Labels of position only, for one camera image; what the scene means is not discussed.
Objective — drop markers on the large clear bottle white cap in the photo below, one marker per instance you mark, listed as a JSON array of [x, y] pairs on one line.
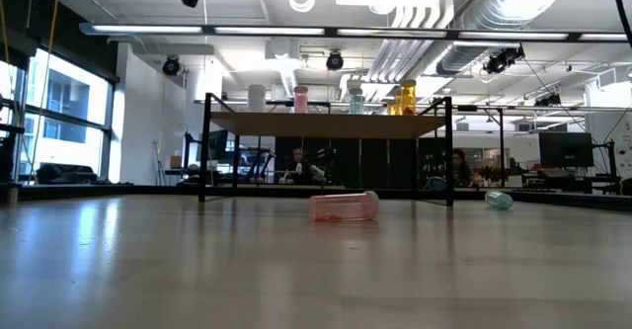
[[257, 99]]

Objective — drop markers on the small teal pill bottle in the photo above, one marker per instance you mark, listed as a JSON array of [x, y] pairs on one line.
[[356, 104], [498, 199]]

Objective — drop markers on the amber bottle white cap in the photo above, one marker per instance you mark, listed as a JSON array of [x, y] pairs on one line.
[[392, 109]]

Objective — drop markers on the long amber pill bottle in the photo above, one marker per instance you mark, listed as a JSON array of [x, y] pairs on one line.
[[408, 99]]

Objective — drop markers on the long ceiling light strip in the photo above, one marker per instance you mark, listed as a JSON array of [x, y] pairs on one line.
[[269, 30]]

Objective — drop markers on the black ceiling spotlight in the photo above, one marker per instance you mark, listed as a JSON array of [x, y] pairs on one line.
[[335, 61], [171, 65]]

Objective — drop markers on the dark monitor blue screen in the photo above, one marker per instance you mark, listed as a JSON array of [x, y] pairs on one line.
[[218, 145]]

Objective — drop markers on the cardboard box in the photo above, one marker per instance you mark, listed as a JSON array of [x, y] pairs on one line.
[[176, 162]]

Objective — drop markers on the person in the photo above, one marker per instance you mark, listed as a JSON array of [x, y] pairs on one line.
[[460, 168], [298, 166]]

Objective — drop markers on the black sofa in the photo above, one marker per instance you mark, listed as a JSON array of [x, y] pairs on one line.
[[64, 173]]

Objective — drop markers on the black equipment stand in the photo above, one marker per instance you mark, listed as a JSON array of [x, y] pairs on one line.
[[7, 163]]

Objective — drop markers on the long pink pill bottle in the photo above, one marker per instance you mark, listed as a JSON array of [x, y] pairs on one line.
[[343, 206]]

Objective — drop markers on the blue rounded chair back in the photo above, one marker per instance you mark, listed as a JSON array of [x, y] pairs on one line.
[[436, 184]]

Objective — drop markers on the black metal pole stand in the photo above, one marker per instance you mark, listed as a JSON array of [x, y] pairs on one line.
[[501, 146]]

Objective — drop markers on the black track spotlights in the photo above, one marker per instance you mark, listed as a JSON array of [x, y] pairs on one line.
[[548, 100]]

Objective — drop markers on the black computer monitor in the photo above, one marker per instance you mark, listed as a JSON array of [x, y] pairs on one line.
[[565, 149]]

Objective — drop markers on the white poster board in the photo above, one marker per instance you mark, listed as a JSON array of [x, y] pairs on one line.
[[619, 141]]

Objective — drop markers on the wooden shelf black metal frame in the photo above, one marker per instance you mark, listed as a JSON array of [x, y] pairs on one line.
[[326, 124]]

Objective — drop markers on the black table frame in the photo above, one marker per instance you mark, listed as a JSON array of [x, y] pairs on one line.
[[276, 190]]

